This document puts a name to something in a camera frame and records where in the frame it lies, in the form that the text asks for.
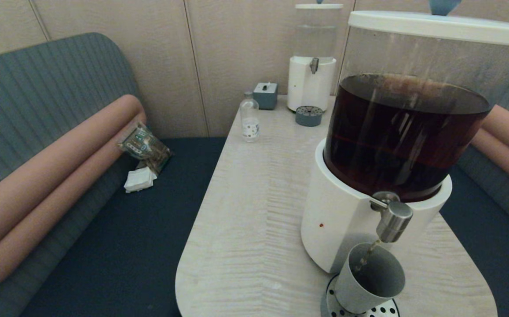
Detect large metal dispenser tap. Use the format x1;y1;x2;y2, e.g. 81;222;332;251
370;191;414;243

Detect grey plastic cup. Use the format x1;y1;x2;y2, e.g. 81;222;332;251
334;242;406;314

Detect clear plastic bottle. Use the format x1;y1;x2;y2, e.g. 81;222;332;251
240;91;260;143

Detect grey-blue square box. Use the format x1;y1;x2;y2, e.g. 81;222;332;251
253;82;278;111

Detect small blue drip tray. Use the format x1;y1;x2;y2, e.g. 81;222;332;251
295;106;324;127

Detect small white water dispenser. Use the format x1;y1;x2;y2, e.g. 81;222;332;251
287;4;344;113

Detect clear snack packet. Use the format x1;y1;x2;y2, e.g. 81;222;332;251
118;122;172;174

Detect large white tea dispenser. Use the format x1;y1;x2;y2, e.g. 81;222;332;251
300;11;509;274

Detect white paper napkins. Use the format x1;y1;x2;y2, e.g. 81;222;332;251
124;166;158;193

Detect dark blue seat cushion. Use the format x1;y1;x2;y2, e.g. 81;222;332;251
439;170;509;317
20;137;227;317

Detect small white dispenser lid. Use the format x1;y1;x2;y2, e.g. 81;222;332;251
295;0;344;10

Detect round metal drip tray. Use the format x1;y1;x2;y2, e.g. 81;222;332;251
322;274;401;317

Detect large white dispenser lid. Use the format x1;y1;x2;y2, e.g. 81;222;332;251
348;0;509;47

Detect grey ribbed sofa backrest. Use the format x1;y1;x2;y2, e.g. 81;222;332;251
457;48;509;242
0;32;145;317

